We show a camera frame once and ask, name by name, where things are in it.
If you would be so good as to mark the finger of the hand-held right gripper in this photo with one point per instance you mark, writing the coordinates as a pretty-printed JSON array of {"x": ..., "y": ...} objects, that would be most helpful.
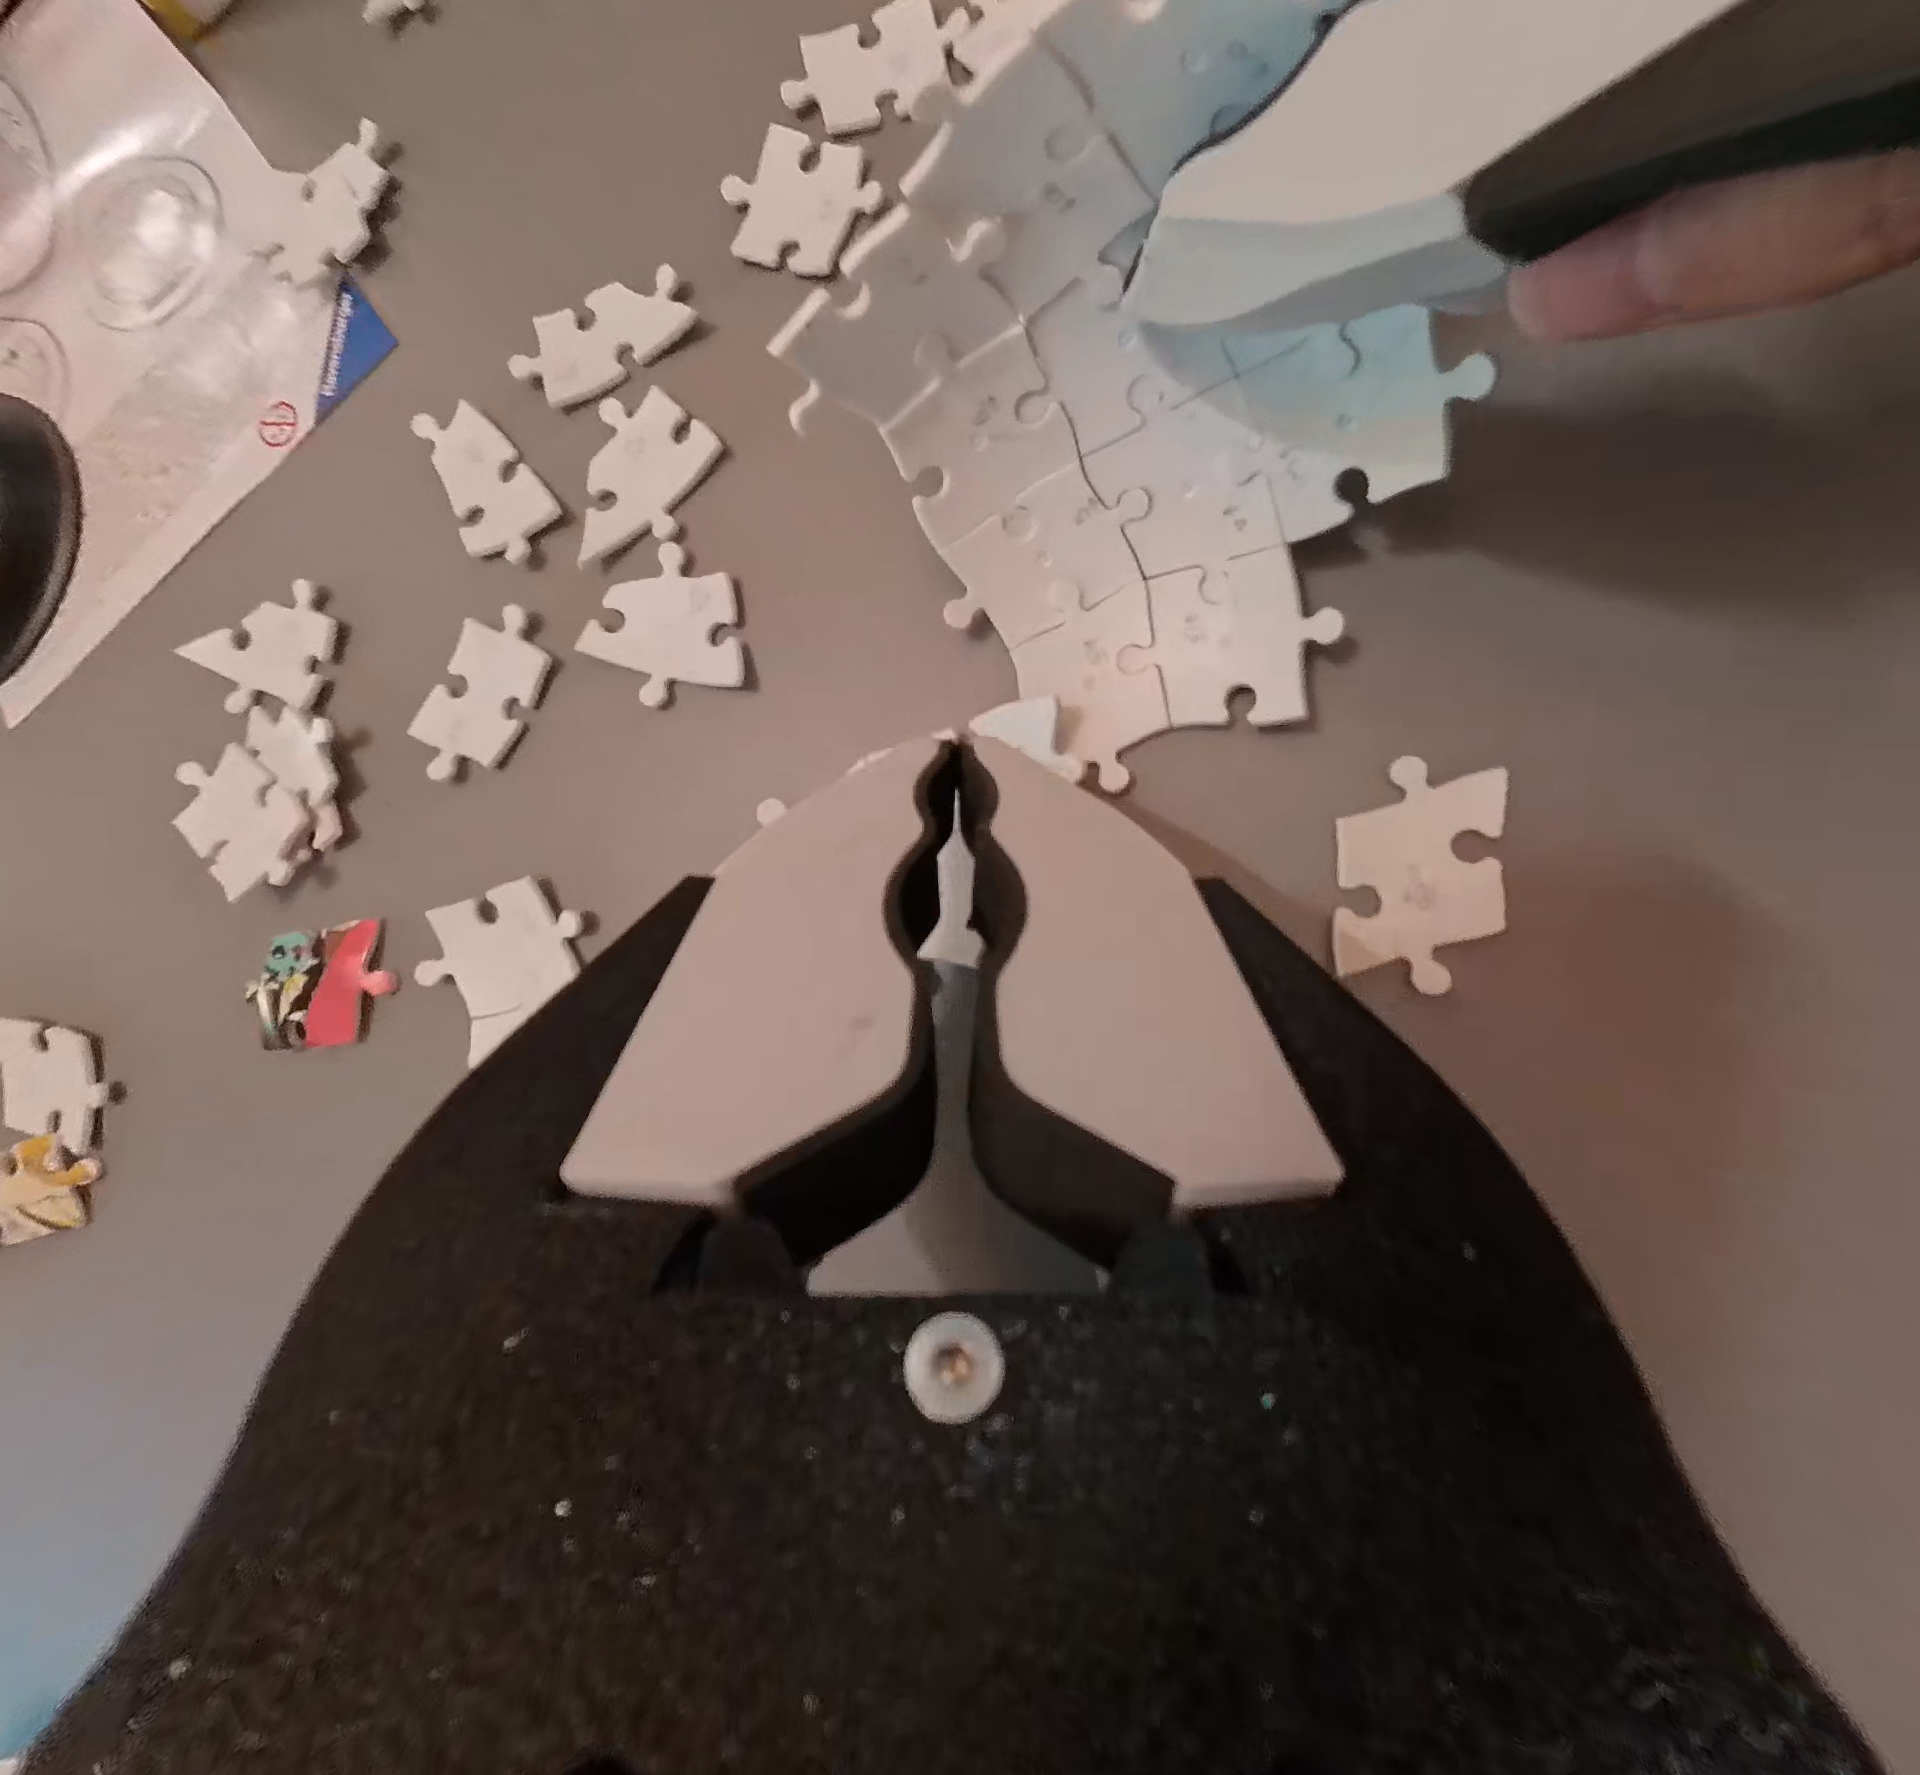
[{"x": 1498, "y": 53}]

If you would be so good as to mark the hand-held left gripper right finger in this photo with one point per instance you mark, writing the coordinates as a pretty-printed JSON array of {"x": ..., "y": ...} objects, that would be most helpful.
[{"x": 1155, "y": 1027}]

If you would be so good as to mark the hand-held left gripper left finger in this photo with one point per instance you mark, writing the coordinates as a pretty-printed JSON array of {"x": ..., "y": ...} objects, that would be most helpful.
[{"x": 751, "y": 1027}]

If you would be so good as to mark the joined pair of puzzle pieces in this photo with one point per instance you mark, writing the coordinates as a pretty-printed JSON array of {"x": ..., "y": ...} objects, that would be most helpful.
[{"x": 501, "y": 943}]

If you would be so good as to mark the white puzzle pieces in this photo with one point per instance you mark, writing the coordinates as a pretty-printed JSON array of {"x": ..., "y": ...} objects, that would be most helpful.
[{"x": 480, "y": 695}]

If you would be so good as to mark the assembled curved puzzle section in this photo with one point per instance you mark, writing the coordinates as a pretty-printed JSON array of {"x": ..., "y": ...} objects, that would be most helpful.
[{"x": 1051, "y": 530}]

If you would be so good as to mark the red and teal puzzle piece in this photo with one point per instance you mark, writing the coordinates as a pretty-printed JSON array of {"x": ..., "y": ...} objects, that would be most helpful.
[{"x": 338, "y": 972}]

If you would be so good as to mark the yellow and white puzzle piece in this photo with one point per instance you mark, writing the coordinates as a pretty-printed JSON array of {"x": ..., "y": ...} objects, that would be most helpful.
[{"x": 45, "y": 1193}]

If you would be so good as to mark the person's right hand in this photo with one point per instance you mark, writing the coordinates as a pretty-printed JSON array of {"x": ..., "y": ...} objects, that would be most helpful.
[{"x": 1726, "y": 260}]

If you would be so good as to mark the printed instruction leaflet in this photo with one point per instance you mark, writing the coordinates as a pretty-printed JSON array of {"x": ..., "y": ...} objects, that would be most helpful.
[{"x": 227, "y": 366}]

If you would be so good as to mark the black round display stand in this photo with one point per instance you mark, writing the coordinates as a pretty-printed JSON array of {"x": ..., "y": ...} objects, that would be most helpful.
[{"x": 31, "y": 530}]

